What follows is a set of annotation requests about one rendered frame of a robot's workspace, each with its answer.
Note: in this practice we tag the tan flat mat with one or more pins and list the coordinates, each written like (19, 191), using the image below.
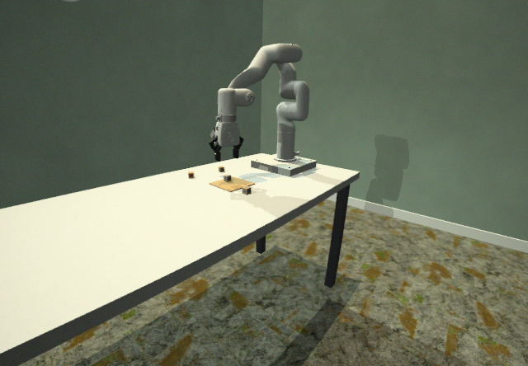
(234, 184)

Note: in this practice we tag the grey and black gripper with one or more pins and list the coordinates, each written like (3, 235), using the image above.
(226, 135)

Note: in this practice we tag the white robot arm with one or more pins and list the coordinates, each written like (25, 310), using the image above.
(236, 94)

